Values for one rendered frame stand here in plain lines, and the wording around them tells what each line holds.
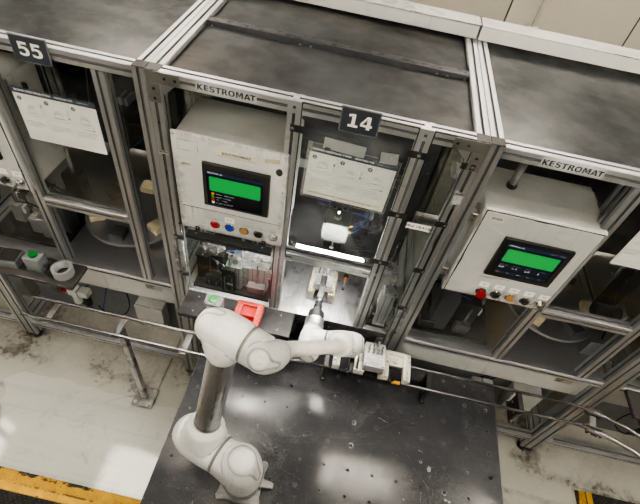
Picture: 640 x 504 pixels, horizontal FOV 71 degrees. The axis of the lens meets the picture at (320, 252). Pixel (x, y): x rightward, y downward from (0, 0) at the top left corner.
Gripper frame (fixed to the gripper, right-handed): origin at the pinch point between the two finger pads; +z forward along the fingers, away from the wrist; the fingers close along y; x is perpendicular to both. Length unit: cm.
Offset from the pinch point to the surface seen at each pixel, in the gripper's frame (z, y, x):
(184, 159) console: -14, 71, 58
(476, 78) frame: 30, 102, -38
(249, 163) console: -14, 76, 35
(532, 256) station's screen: -17, 65, -71
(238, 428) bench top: -65, -32, 23
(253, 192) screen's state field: -17, 65, 32
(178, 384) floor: -23, -100, 74
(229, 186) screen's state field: -17, 65, 41
